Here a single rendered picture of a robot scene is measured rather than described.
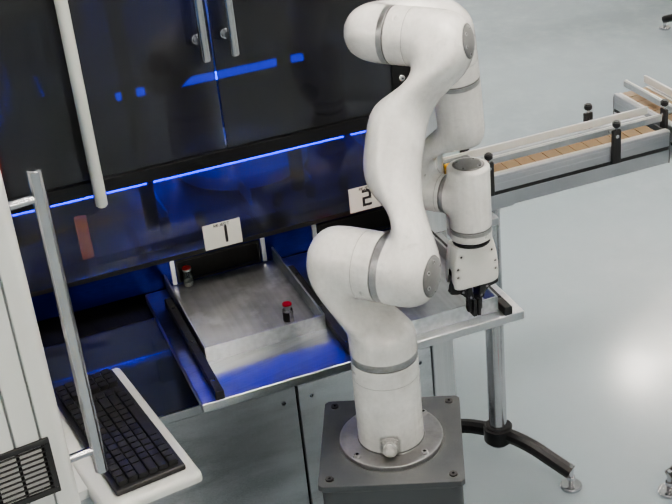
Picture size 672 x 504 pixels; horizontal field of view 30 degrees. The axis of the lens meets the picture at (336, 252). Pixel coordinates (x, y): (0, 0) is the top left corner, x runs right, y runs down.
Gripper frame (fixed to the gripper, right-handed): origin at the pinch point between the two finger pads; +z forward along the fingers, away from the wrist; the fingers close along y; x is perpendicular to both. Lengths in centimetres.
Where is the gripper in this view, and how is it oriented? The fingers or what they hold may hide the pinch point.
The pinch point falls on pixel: (474, 304)
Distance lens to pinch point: 257.9
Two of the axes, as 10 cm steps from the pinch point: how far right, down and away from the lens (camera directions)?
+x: 3.6, 4.1, -8.4
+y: -9.3, 2.5, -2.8
